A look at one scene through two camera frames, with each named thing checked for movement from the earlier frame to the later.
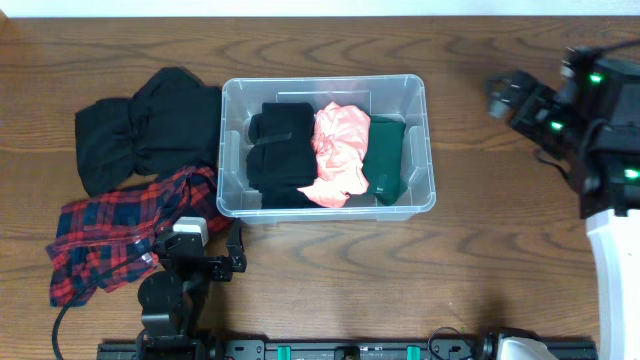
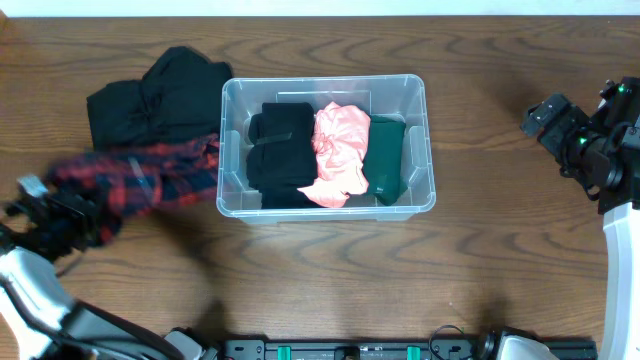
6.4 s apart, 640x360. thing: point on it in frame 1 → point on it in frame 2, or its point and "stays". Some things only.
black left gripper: x=220 y=268 → x=67 y=206
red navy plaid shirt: x=96 y=233 → x=115 y=183
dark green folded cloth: x=382 y=160 stays
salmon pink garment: x=339 y=140 stays
